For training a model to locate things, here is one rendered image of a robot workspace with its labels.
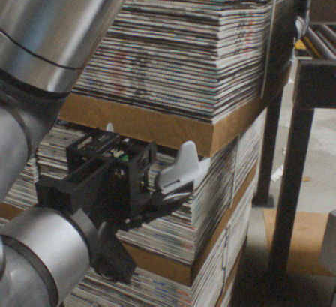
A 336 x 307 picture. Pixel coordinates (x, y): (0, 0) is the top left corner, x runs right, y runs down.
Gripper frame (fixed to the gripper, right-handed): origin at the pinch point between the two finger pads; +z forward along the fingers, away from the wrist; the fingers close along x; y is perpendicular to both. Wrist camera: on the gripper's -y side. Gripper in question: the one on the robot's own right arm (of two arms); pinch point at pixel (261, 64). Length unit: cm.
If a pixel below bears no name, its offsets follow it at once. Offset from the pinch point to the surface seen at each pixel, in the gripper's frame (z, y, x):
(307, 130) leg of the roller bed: -23.3, -23.7, 9.0
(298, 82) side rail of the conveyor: -21.9, -10.3, 5.1
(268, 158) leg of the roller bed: -70, -61, -9
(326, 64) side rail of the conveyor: -24.0, -5.3, 10.8
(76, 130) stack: 39.5, -2.2, -18.1
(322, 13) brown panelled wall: -345, -47, -28
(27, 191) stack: 41, -16, -30
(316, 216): -72, -85, 14
